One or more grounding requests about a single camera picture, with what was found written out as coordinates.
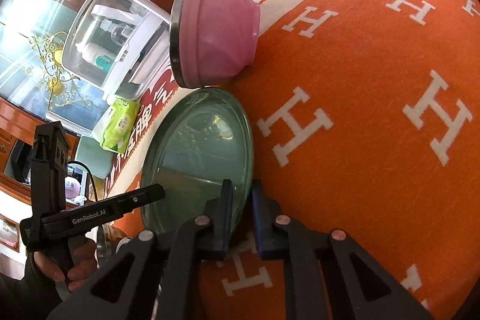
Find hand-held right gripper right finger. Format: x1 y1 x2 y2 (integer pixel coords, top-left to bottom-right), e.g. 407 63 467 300
250 178 436 320

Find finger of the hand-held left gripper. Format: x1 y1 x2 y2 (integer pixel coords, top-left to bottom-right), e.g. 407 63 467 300
110 184 166 216

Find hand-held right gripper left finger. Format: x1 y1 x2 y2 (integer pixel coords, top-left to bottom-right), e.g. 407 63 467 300
49 178 235 320

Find green round plate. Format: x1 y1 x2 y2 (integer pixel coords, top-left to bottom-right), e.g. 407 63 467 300
140 88 255 236

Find person's left forearm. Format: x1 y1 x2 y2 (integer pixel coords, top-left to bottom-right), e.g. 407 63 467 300
0 253 68 320

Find person's left hand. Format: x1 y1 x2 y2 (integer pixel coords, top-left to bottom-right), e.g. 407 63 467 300
26 235 99 285

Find pink rice cooker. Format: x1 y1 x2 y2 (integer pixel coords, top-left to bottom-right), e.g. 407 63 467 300
65 179 81 199

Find mint green canister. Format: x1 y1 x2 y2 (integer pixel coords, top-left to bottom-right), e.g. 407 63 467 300
75 136 117 178

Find green tissue pack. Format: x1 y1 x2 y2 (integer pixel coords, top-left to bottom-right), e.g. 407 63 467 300
91 97 141 153

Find wooden kitchen cabinet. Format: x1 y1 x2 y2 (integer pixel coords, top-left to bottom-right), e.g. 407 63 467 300
0 95 79 193

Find gold door ornament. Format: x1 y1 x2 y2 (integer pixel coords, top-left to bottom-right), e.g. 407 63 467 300
28 31 81 107

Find orange patterned blanket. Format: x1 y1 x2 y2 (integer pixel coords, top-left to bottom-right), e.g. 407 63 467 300
199 0 480 320

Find white bottle with teal label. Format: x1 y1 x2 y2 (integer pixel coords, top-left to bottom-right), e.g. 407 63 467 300
77 46 117 71

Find white bottle storage box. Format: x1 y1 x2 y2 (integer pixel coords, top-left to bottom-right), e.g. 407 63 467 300
61 0 175 101

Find pink steel-lined bowl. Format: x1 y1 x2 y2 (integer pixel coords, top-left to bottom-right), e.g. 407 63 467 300
169 0 260 89

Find frosted glass sliding door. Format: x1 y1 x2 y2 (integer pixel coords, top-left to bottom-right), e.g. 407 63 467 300
0 0 113 133

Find black cable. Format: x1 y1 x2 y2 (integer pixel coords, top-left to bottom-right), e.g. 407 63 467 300
65 162 99 201

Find large wooden picture frame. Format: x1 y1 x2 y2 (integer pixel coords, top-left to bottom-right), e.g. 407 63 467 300
0 215 19 251

